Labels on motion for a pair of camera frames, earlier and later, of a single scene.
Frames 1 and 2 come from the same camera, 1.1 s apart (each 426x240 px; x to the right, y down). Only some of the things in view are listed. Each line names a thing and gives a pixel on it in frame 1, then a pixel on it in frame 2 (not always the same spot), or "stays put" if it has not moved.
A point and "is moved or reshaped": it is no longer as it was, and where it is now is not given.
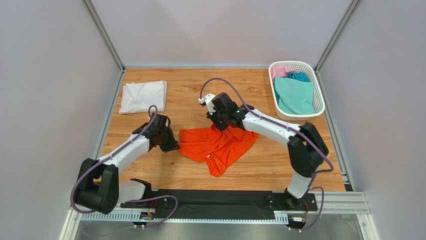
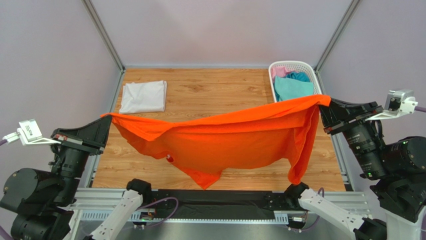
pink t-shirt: [279, 71] stays put
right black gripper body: [219, 121] -> [351, 119]
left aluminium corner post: [104, 35] stays put
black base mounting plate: [221, 204] stays put
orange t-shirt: [219, 149] is moved or reshaped
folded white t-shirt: [137, 97] stays put
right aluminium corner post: [337, 34] stays put
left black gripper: [173, 144] -> [92, 137]
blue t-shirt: [302, 76] stays put
